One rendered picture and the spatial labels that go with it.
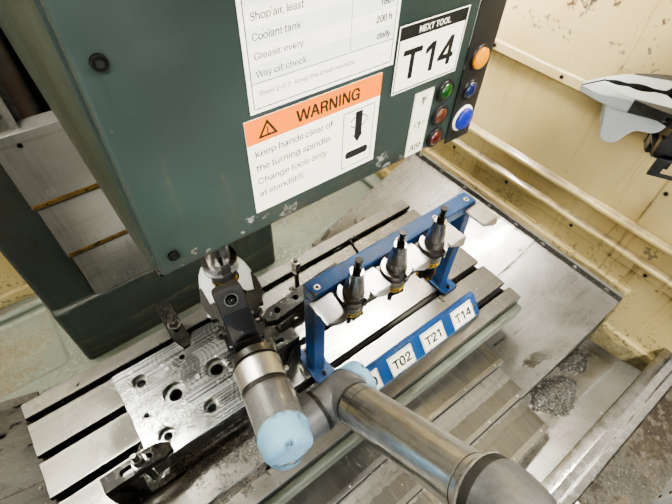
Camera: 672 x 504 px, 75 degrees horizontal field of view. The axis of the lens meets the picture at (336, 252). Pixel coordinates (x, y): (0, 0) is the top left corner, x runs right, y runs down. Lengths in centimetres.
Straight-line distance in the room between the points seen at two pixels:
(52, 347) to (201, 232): 136
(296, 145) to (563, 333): 121
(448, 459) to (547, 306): 100
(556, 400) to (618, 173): 67
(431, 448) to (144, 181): 45
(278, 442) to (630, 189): 110
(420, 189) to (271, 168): 133
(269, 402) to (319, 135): 39
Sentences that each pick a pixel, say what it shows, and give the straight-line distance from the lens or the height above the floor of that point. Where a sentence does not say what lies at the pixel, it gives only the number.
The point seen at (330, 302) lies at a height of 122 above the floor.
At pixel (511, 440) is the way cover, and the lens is 137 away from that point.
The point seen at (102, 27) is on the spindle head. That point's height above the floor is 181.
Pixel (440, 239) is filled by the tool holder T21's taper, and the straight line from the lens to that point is 94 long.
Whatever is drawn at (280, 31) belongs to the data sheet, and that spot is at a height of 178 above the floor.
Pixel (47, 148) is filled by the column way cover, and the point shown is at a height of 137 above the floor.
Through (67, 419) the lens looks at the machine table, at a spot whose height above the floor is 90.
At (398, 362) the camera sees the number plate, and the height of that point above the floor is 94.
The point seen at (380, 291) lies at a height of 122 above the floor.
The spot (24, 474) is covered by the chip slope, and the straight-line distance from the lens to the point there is 151.
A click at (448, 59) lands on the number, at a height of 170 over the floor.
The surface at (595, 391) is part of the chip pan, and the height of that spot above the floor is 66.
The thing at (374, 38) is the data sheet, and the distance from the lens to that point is 44.
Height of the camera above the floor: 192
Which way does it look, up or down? 49 degrees down
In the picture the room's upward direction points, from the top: 3 degrees clockwise
